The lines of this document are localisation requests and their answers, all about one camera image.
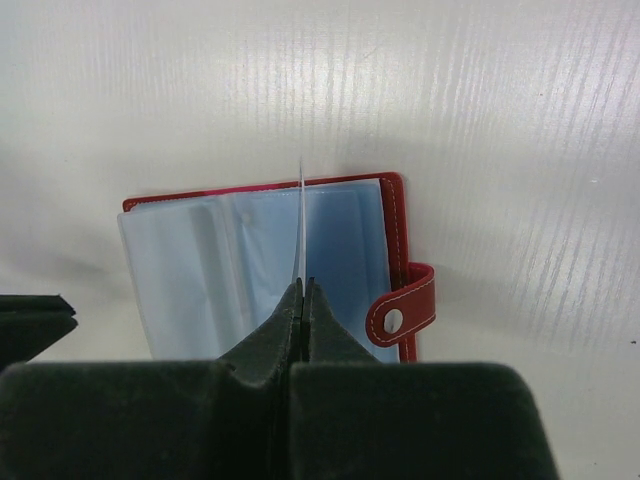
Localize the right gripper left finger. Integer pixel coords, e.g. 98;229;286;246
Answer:
1;282;303;479

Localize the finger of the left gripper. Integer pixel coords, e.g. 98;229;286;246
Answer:
0;295;75;316
1;313;78;368

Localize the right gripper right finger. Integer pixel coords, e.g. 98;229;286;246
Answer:
288;283;559;479

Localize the red card holder wallet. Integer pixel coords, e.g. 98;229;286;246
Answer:
118;172;436;362

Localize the white magnetic stripe card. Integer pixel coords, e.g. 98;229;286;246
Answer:
292;157;307;281

